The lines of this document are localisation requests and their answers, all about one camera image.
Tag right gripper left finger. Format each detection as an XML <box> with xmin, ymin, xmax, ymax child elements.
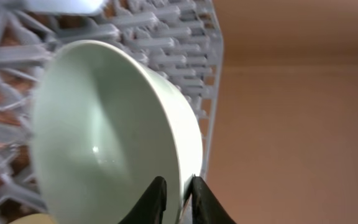
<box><xmin>119</xmin><ymin>176</ymin><xmax>167</xmax><ymax>224</ymax></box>

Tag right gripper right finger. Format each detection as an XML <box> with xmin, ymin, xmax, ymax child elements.
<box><xmin>191</xmin><ymin>176</ymin><xmax>236</xmax><ymax>224</ymax></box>

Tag green bowl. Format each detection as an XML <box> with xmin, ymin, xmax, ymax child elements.
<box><xmin>30</xmin><ymin>40</ymin><xmax>203</xmax><ymax>223</ymax></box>

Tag yellow cup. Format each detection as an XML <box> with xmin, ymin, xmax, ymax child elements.
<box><xmin>9</xmin><ymin>213</ymin><xmax>56</xmax><ymax>224</ymax></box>

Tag small light blue bowl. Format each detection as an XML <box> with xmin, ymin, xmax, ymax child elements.
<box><xmin>23</xmin><ymin>0</ymin><xmax>107</xmax><ymax>16</ymax></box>

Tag grey dishwasher rack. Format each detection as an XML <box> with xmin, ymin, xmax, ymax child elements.
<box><xmin>0</xmin><ymin>1</ymin><xmax>223</xmax><ymax>223</ymax></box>

